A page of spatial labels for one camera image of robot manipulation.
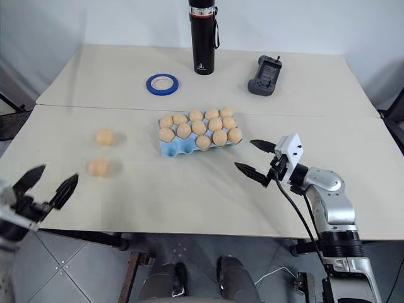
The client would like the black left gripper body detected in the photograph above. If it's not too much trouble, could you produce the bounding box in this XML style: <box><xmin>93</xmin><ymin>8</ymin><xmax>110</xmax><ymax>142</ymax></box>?
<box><xmin>11</xmin><ymin>188</ymin><xmax>54</xmax><ymax>229</ymax></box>

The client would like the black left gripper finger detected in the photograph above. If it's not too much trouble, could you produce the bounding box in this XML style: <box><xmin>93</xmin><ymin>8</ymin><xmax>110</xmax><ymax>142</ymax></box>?
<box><xmin>13</xmin><ymin>164</ymin><xmax>47</xmax><ymax>198</ymax></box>
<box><xmin>50</xmin><ymin>172</ymin><xmax>80</xmax><ymax>211</ymax></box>

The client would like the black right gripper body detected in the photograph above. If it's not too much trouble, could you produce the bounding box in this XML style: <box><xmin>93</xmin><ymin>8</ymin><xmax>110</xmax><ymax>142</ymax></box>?
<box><xmin>267</xmin><ymin>153</ymin><xmax>290</xmax><ymax>187</ymax></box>

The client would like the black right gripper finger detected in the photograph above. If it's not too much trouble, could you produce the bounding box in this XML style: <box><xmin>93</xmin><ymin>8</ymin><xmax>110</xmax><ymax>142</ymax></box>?
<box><xmin>234</xmin><ymin>162</ymin><xmax>271</xmax><ymax>189</ymax></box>
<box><xmin>249</xmin><ymin>139</ymin><xmax>279</xmax><ymax>155</ymax></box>

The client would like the blue egg carton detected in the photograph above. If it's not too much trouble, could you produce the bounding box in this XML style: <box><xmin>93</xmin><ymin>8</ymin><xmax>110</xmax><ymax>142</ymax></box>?
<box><xmin>158</xmin><ymin>109</ymin><xmax>244</xmax><ymax>159</ymax></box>

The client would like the black stand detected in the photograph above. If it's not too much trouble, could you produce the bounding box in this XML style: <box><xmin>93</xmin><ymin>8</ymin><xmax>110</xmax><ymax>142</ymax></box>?
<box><xmin>0</xmin><ymin>90</ymin><xmax>33</xmax><ymax>142</ymax></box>
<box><xmin>376</xmin><ymin>90</ymin><xmax>404</xmax><ymax>153</ymax></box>

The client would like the grey handheld controller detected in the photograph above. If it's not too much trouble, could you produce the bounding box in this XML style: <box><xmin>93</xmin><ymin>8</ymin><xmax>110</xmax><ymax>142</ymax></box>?
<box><xmin>247</xmin><ymin>54</ymin><xmax>283</xmax><ymax>97</ymax></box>

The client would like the dark rounded shape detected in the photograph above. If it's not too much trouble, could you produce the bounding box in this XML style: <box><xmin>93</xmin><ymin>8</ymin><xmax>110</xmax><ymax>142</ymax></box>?
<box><xmin>215</xmin><ymin>254</ymin><xmax>261</xmax><ymax>303</ymax></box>
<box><xmin>141</xmin><ymin>261</ymin><xmax>189</xmax><ymax>303</ymax></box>

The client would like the rusty metal stand leg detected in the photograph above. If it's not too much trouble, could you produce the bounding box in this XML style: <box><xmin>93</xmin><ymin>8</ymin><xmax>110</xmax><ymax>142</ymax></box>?
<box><xmin>121</xmin><ymin>251</ymin><xmax>156</xmax><ymax>303</ymax></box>
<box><xmin>296</xmin><ymin>270</ymin><xmax>317</xmax><ymax>303</ymax></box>

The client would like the black thermos bottle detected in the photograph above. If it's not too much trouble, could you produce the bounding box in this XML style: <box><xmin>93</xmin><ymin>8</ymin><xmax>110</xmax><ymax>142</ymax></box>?
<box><xmin>188</xmin><ymin>0</ymin><xmax>220</xmax><ymax>76</ymax></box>

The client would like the blue tape roll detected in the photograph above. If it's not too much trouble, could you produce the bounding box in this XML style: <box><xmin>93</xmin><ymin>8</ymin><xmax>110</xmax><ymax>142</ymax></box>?
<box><xmin>145</xmin><ymin>73</ymin><xmax>181</xmax><ymax>97</ymax></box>

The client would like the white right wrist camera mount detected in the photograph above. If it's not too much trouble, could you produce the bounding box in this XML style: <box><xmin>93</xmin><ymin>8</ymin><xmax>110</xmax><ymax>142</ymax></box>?
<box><xmin>273</xmin><ymin>133</ymin><xmax>304</xmax><ymax>184</ymax></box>

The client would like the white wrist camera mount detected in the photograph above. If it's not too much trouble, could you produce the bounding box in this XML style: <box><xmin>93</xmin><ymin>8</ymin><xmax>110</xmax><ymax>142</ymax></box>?
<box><xmin>273</xmin><ymin>133</ymin><xmax>304</xmax><ymax>184</ymax></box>
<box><xmin>0</xmin><ymin>179</ymin><xmax>40</xmax><ymax>233</ymax></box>

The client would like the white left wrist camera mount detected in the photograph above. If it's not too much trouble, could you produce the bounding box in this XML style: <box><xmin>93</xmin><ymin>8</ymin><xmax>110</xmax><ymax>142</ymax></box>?
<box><xmin>0</xmin><ymin>179</ymin><xmax>40</xmax><ymax>233</ymax></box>

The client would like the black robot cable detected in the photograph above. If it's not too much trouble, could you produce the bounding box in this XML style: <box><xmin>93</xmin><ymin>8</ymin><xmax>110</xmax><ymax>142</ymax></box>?
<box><xmin>302</xmin><ymin>191</ymin><xmax>321</xmax><ymax>253</ymax></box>
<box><xmin>273</xmin><ymin>163</ymin><xmax>331</xmax><ymax>278</ymax></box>

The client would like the black table frame bar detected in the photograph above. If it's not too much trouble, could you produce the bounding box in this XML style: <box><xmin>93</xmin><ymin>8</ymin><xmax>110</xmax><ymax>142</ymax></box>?
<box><xmin>289</xmin><ymin>238</ymin><xmax>320</xmax><ymax>257</ymax></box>
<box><xmin>40</xmin><ymin>229</ymin><xmax>130</xmax><ymax>251</ymax></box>

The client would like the white floor cable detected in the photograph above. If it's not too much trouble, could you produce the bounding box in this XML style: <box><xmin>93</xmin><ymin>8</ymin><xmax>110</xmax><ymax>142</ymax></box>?
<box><xmin>253</xmin><ymin>266</ymin><xmax>299</xmax><ymax>285</ymax></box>

